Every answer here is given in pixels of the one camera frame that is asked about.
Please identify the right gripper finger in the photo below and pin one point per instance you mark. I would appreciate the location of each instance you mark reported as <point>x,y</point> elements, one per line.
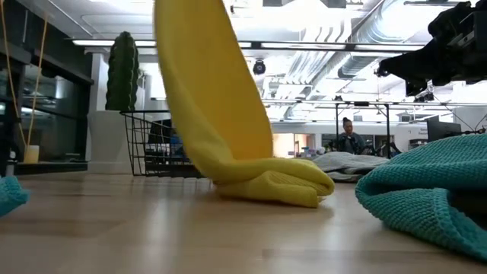
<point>414,62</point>

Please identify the grey microfiber towel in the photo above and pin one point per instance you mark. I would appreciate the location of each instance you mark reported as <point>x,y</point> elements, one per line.
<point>342,161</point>

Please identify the yellow microfiber towel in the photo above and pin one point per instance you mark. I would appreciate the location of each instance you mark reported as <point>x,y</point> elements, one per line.
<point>213,95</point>

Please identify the teal microfiber towel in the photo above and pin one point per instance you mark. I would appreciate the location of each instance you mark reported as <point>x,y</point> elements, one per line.
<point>414,179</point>
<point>9,194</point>

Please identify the black computer monitor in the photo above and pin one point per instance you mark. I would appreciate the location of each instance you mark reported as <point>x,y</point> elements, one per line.
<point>443,129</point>

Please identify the black metal rack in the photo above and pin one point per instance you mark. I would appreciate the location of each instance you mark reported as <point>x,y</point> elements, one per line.
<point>388,129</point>

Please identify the person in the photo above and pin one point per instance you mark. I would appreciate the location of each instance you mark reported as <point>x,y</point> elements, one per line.
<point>350,141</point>

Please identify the green cactus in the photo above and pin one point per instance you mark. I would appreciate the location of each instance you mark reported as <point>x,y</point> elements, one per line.
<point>122,72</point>

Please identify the white plant pot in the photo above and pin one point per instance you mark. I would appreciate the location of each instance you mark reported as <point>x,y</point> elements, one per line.
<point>106,141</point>

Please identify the yellow cup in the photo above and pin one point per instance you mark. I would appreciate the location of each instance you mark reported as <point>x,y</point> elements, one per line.
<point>31,154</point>

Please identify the black ceiling camera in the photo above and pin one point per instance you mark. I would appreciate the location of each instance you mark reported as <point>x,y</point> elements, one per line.
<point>259,67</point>

